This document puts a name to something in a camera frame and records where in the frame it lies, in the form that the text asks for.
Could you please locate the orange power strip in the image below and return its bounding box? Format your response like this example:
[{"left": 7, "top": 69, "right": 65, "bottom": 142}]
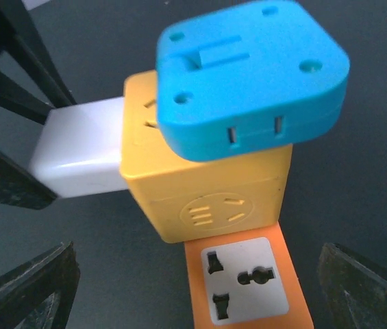
[{"left": 184, "top": 224, "right": 314, "bottom": 328}]

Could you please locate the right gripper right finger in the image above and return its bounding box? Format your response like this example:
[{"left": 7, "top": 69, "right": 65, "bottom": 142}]
[{"left": 318, "top": 243, "right": 387, "bottom": 328}]

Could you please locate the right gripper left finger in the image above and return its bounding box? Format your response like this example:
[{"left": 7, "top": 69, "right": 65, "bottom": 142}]
[{"left": 0, "top": 242, "right": 80, "bottom": 328}]

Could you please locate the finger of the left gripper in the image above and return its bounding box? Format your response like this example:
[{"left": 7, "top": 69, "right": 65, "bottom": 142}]
[
  {"left": 0, "top": 1, "right": 76, "bottom": 124},
  {"left": 0, "top": 152, "right": 58, "bottom": 210}
]

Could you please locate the white charger plug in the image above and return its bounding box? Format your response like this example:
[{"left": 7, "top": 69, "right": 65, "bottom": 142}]
[{"left": 28, "top": 97, "right": 127, "bottom": 198}]

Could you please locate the blue plug adapter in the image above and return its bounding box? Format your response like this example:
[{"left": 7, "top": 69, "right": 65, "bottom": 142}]
[{"left": 155, "top": 1, "right": 351, "bottom": 162}]

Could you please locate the yellow cube socket adapter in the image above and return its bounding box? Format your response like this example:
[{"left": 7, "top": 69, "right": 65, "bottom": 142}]
[{"left": 120, "top": 71, "right": 292, "bottom": 243}]

